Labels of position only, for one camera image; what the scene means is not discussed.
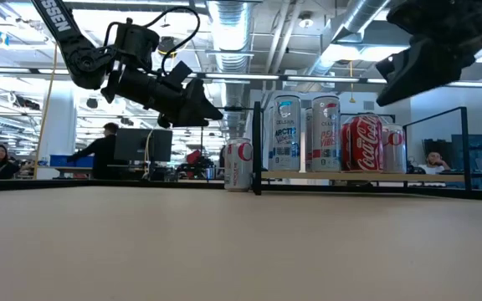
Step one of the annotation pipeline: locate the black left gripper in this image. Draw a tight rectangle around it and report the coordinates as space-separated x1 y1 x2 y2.
101 66 224 129

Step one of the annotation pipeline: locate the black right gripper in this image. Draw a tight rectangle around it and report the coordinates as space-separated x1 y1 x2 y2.
375 0 482 108

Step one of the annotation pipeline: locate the silver Diet Coke can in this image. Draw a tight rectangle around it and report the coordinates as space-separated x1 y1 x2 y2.
381 124 408 174
223 137 254 192

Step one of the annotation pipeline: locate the tall Celsius can blue print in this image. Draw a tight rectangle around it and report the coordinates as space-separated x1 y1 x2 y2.
270 94 303 171
264 106 274 171

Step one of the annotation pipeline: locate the red Coca-Cola can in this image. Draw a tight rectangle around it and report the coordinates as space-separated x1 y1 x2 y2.
348 113 384 173
340 121 353 171

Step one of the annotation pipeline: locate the tall Celsius can pink print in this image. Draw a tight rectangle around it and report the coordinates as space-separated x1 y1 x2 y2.
310 94 341 172
303 107 314 171

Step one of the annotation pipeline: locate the wooden shelf board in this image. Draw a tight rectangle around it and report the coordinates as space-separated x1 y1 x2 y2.
260 170 468 183

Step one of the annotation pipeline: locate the black computer monitor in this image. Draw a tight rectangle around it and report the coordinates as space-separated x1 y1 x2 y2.
114 128 174 163
451 133 482 173

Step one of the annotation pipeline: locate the black metal shelf frame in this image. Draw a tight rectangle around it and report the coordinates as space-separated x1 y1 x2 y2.
223 101 472 196

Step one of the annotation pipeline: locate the silver ventilation duct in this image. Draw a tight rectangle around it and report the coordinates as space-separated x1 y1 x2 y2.
207 0 254 139

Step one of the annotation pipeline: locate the black aluminium table frame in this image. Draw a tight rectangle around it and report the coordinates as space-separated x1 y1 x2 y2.
0 178 482 204

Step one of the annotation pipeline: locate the yellow cable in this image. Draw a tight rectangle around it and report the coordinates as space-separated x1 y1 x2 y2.
33 43 60 181

